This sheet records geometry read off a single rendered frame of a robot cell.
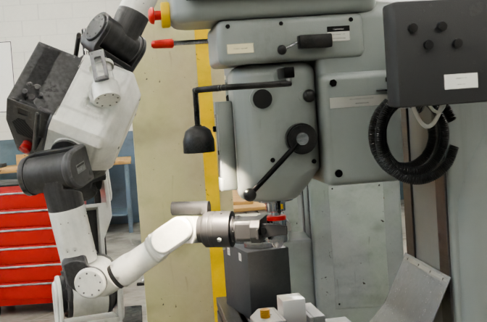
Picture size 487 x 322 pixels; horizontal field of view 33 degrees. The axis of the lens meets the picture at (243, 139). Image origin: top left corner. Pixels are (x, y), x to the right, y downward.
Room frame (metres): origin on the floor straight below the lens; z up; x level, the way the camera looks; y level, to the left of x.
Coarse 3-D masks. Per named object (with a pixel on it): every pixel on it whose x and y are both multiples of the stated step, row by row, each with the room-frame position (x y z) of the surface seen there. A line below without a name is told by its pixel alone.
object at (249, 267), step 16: (224, 256) 2.40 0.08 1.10; (240, 256) 2.26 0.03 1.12; (256, 256) 2.21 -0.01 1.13; (272, 256) 2.23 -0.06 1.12; (240, 272) 2.27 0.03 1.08; (256, 272) 2.21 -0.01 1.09; (272, 272) 2.23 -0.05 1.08; (288, 272) 2.24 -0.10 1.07; (240, 288) 2.28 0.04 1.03; (256, 288) 2.21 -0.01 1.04; (272, 288) 2.22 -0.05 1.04; (288, 288) 2.24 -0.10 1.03; (240, 304) 2.29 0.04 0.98; (256, 304) 2.21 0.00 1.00; (272, 304) 2.22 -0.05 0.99
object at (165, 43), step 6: (156, 42) 2.05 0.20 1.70; (162, 42) 2.05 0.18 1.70; (168, 42) 2.05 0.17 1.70; (174, 42) 2.06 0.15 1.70; (180, 42) 2.06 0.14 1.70; (186, 42) 2.06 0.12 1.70; (192, 42) 2.06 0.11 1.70; (198, 42) 2.06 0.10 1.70; (204, 42) 2.07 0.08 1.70; (156, 48) 2.05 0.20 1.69; (162, 48) 2.06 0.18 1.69; (168, 48) 2.06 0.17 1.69
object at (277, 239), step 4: (280, 220) 1.97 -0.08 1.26; (284, 220) 1.97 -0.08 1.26; (276, 224) 1.97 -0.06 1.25; (280, 224) 1.97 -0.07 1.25; (284, 224) 1.97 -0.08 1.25; (272, 236) 1.97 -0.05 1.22; (276, 236) 1.97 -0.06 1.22; (280, 236) 1.97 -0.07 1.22; (284, 236) 1.97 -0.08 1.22; (268, 240) 1.98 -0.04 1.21; (272, 240) 1.97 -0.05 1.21; (276, 240) 1.97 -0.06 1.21; (280, 240) 1.97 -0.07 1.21; (284, 240) 1.97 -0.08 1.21
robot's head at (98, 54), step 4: (92, 52) 2.07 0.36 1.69; (96, 52) 2.07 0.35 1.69; (100, 52) 2.07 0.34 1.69; (92, 56) 2.07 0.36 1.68; (96, 56) 2.07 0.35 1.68; (100, 56) 2.07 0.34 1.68; (104, 56) 2.07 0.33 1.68; (92, 60) 2.06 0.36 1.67; (104, 60) 2.06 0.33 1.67; (92, 64) 2.06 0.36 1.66; (104, 64) 2.05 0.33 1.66; (92, 68) 2.05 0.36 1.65; (104, 68) 2.05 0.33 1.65; (104, 72) 2.04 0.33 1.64; (96, 76) 2.04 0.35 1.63; (100, 76) 2.04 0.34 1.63; (104, 76) 2.04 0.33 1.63; (108, 76) 2.03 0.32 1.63; (96, 80) 2.03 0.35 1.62; (100, 80) 2.04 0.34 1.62
